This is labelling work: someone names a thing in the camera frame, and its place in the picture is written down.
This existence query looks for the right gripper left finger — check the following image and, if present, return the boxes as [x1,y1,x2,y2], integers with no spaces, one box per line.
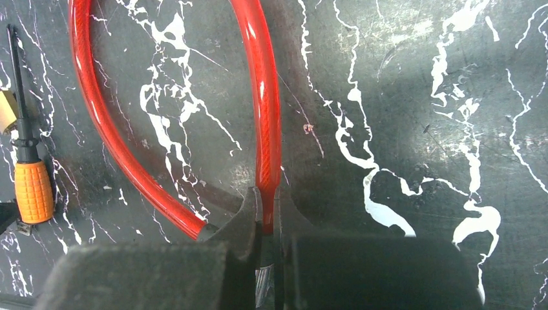
[35,187,259,309]

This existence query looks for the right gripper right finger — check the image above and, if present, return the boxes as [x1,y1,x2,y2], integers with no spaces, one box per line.
[273,190,483,309]

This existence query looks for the red cable lock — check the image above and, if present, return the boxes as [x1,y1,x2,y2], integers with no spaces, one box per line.
[68,1,282,240]

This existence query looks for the brass padlock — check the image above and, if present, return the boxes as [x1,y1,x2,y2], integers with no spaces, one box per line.
[0,90,18,135]

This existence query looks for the orange handled screwdriver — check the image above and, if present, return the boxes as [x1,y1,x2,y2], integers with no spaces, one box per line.
[6,24,54,225]

